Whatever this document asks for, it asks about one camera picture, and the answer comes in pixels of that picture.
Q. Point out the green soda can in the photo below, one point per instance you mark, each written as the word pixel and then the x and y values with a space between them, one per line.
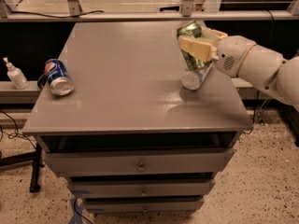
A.
pixel 194 30

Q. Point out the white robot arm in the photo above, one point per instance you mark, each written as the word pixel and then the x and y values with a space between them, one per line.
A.
pixel 270 73

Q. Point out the bottom grey drawer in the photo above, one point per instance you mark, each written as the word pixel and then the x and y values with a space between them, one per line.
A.
pixel 144 206

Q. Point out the blue Pepsi can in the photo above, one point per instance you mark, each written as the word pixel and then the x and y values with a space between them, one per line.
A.
pixel 58 78

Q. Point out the white plastic water bottle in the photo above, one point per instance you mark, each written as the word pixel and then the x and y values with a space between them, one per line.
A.
pixel 192 79

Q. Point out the white pump dispenser bottle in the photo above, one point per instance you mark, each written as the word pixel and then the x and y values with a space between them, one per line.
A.
pixel 15 75

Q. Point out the grey drawer cabinet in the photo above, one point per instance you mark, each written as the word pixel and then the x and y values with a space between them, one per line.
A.
pixel 128 97

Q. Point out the grey drawer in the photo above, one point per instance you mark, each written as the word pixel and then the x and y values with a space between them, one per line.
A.
pixel 144 206
pixel 151 188
pixel 153 162

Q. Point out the middle grey drawer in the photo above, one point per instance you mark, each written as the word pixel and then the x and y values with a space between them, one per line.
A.
pixel 151 188

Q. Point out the metal frame rail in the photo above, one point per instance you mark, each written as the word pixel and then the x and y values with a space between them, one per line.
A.
pixel 149 10

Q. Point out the black stand leg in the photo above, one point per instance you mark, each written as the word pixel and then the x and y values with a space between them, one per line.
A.
pixel 34 157

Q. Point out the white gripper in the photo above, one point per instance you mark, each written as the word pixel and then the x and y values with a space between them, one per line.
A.
pixel 232 55

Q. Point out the top grey drawer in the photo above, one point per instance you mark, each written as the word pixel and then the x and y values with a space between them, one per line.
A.
pixel 153 162

